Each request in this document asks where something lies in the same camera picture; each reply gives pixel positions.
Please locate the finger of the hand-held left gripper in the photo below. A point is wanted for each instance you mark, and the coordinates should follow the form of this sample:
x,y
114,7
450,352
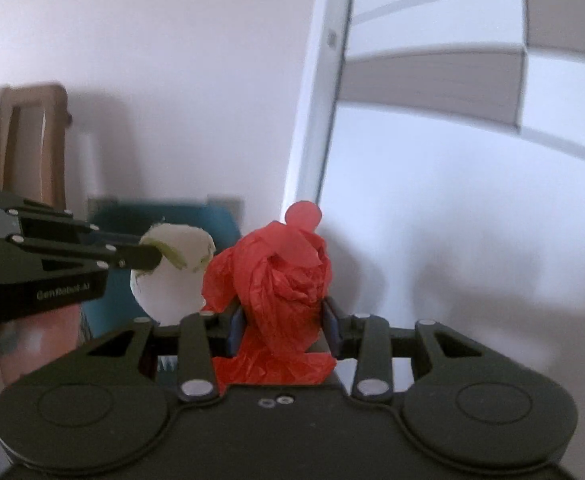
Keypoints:
x,y
62,225
87,255

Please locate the metal door latch plate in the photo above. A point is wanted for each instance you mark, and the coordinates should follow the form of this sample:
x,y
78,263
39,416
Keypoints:
x,y
333,40

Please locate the red plastic bag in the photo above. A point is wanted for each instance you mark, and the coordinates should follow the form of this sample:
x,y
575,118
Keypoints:
x,y
282,290

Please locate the white paper cup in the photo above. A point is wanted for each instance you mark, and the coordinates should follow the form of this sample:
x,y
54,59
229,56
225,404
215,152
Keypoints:
x,y
172,290

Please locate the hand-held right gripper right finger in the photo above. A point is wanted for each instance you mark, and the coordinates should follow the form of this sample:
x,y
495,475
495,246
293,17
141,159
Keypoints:
x,y
331,332

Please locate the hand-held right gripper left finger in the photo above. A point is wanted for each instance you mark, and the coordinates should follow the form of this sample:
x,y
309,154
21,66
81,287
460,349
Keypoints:
x,y
236,332

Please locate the white door frame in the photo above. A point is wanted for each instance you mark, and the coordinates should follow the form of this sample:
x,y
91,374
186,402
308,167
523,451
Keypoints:
x,y
317,85

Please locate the white grey panelled door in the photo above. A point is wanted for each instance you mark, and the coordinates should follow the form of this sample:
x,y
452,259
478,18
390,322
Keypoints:
x,y
447,85

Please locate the person's left hand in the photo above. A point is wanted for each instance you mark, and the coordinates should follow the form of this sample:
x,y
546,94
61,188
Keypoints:
x,y
47,340

